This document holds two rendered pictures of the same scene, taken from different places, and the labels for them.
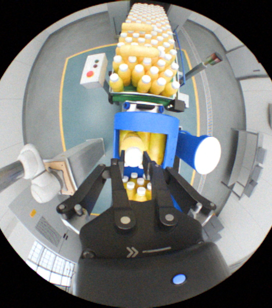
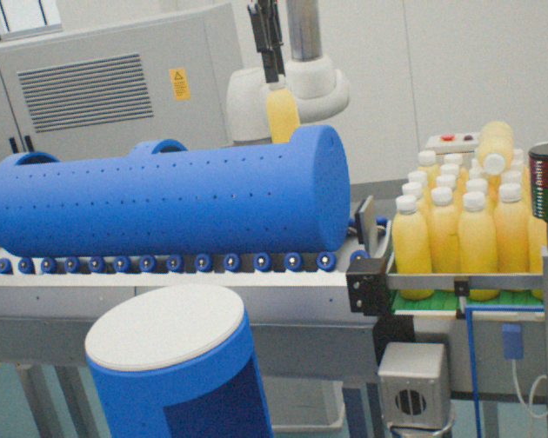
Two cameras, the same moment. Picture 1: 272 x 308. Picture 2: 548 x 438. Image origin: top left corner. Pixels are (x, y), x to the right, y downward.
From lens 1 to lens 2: 151 cm
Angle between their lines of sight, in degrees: 68
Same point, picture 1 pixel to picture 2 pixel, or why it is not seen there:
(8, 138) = (446, 95)
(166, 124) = (304, 136)
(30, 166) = (304, 76)
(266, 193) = not seen: outside the picture
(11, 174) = (303, 24)
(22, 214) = (195, 40)
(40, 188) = (259, 85)
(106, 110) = not seen: outside the picture
